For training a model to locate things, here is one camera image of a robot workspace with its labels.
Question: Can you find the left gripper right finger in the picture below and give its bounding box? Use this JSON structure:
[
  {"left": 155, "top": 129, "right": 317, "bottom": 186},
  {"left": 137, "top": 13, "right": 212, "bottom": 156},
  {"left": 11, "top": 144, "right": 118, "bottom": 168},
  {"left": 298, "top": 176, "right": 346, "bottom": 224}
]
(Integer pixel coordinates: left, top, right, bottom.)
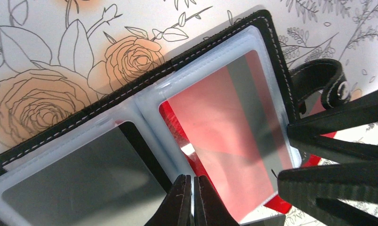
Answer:
[{"left": 194, "top": 175, "right": 238, "bottom": 226}]

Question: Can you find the black card holder wallet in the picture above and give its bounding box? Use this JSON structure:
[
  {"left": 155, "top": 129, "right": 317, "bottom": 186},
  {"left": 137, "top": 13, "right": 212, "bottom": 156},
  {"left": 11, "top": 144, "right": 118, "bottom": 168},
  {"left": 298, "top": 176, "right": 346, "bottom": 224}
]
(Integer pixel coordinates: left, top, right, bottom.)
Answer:
[{"left": 0, "top": 9, "right": 351, "bottom": 226}]

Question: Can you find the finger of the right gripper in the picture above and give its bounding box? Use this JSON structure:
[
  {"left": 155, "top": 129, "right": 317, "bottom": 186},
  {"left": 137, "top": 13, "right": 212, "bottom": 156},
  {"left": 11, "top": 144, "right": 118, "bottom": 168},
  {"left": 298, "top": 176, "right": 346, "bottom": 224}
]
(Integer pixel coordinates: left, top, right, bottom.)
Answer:
[
  {"left": 277, "top": 161, "right": 378, "bottom": 226},
  {"left": 287, "top": 90, "right": 378, "bottom": 164}
]

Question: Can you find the floral patterned table mat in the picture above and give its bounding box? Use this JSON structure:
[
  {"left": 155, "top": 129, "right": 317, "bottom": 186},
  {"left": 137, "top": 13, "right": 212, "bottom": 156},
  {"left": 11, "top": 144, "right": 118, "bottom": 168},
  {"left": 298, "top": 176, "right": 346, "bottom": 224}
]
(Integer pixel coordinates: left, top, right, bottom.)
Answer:
[{"left": 0, "top": 0, "right": 378, "bottom": 226}]

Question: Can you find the red striped card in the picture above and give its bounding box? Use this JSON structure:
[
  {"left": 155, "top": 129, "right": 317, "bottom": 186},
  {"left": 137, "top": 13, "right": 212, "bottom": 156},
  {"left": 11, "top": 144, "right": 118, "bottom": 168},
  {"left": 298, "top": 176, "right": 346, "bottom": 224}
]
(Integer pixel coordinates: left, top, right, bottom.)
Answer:
[{"left": 264, "top": 96, "right": 325, "bottom": 214}]

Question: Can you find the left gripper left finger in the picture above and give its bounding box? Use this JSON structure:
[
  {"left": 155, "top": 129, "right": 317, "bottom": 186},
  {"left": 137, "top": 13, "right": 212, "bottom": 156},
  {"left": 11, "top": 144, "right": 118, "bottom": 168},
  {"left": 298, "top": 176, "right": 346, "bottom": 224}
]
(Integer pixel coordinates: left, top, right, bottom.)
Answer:
[{"left": 145, "top": 175, "right": 192, "bottom": 226}]

